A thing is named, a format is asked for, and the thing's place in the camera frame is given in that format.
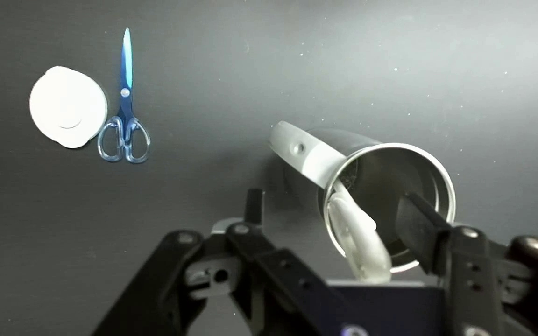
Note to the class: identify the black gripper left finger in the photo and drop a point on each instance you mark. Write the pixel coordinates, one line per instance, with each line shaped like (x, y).
(275, 280)

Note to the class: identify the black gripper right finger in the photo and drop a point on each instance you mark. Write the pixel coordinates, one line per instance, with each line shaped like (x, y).
(467, 280)

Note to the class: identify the silver metal jar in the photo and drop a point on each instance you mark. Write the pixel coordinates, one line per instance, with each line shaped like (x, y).
(308, 158)

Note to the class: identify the white round disc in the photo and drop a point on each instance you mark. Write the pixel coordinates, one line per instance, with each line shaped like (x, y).
(66, 104)

